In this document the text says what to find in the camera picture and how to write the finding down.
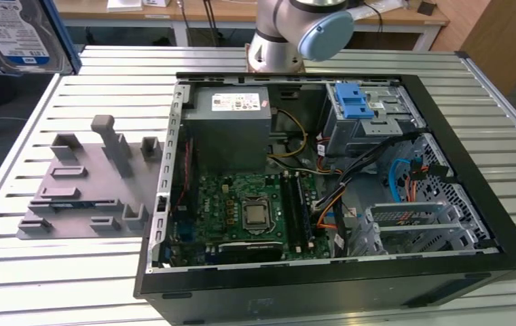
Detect metal optical drive cage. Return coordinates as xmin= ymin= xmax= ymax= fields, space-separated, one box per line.
xmin=323 ymin=81 xmax=427 ymax=157

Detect green motherboard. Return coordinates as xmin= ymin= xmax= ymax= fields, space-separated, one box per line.
xmin=167 ymin=171 xmax=331 ymax=266

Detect yellow wires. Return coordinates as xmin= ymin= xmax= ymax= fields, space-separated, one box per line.
xmin=269 ymin=108 xmax=309 ymax=159

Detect brown wooden cabinet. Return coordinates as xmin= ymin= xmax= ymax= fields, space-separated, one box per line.
xmin=429 ymin=0 xmax=516 ymax=94

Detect black RAM slot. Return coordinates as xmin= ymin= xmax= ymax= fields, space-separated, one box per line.
xmin=280 ymin=171 xmax=309 ymax=252

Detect wooden desk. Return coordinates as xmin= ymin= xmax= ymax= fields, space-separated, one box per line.
xmin=53 ymin=0 xmax=449 ymax=52

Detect black graphics card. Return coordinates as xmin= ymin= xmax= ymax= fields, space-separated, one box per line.
xmin=216 ymin=240 xmax=283 ymax=264

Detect grey power supply unit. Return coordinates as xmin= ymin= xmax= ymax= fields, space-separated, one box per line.
xmin=180 ymin=86 xmax=272 ymax=174

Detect orange flat wire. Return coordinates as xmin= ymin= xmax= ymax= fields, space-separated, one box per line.
xmin=316 ymin=200 xmax=357 ymax=235

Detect hard disk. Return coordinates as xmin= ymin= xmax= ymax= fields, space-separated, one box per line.
xmin=0 ymin=0 xmax=77 ymax=76

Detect silver CPU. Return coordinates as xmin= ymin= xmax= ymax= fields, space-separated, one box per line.
xmin=244 ymin=205 xmax=269 ymax=228

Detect black PC case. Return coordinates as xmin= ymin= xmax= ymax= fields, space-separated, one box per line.
xmin=130 ymin=71 xmax=516 ymax=323

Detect black cable bundle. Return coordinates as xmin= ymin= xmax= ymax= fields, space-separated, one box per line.
xmin=312 ymin=134 xmax=421 ymax=218

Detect metal disk bay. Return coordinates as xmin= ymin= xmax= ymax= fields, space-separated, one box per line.
xmin=348 ymin=202 xmax=499 ymax=257

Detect orange black power wire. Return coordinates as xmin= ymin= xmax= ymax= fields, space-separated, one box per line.
xmin=403 ymin=162 xmax=449 ymax=205

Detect blue plastic drive latch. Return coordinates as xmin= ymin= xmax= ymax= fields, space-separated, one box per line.
xmin=335 ymin=83 xmax=372 ymax=120

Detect grey parts rack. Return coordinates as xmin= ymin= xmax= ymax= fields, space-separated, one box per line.
xmin=16 ymin=113 xmax=168 ymax=241

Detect blue data wire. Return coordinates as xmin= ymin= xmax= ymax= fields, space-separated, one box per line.
xmin=388 ymin=158 xmax=424 ymax=204

